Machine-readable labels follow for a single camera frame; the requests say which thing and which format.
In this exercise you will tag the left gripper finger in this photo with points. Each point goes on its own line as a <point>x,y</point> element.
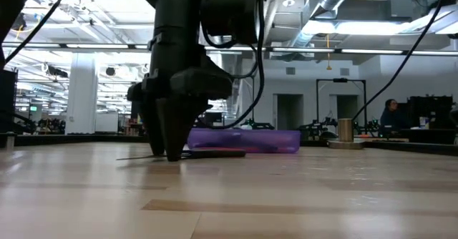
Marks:
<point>177,128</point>
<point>152,124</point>

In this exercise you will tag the background black robot arm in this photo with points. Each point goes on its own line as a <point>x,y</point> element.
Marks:
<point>259,126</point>
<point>318,130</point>

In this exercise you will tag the purple plastic supply box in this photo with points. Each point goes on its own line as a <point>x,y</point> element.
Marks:
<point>272,139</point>

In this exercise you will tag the white cabinet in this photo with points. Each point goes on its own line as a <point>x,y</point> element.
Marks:
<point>106,122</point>

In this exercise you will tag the white building column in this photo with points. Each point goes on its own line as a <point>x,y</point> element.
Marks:
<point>81,96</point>

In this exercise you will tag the grey door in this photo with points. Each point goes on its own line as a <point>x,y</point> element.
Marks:
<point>347,106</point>
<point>290,110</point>

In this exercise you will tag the black cabinet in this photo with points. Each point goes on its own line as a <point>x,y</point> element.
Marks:
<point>8,99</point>

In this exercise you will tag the brass cylinder weight on disc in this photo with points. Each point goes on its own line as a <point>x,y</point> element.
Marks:
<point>345,130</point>

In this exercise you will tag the long ceiling light strip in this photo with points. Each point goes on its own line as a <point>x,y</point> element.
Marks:
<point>372,51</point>

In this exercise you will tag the person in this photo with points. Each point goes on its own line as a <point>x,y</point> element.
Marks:
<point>391,119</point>

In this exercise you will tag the black equipment rack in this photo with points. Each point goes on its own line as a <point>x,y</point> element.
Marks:
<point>433,110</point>

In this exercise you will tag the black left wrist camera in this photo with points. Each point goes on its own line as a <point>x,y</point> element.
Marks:
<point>232,13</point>

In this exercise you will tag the black metal frame rig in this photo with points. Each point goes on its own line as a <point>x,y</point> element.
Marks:
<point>340,79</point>

